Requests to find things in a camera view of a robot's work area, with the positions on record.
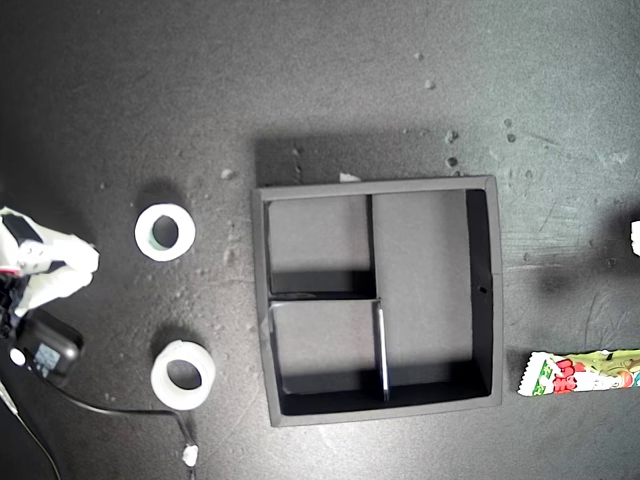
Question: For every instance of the black camera box with label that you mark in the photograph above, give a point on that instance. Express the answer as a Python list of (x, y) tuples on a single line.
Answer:
[(55, 340)]

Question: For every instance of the white tape roll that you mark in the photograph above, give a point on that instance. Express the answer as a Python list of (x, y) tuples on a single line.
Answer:
[(160, 381), (142, 233)]

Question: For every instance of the green red snack bar wrapper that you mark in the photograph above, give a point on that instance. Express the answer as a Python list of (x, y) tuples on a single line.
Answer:
[(565, 375)]

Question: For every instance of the black tray with wells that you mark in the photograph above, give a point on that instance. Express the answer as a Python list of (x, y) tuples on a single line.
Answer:
[(320, 245)]

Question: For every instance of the small white paper scrap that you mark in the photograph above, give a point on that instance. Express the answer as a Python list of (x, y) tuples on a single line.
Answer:
[(349, 177)]

